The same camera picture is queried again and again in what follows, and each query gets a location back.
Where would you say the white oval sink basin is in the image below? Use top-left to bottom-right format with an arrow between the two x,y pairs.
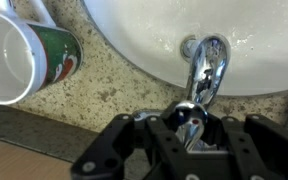
81,0 -> 288,96

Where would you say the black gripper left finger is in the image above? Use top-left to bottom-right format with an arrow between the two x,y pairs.
70,114 -> 134,180

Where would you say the green white mug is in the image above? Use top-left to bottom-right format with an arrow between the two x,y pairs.
0,0 -> 83,105

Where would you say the chrome tap faucet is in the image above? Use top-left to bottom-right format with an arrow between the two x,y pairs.
167,34 -> 231,153

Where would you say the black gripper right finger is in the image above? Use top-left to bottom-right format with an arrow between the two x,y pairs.
245,114 -> 288,180

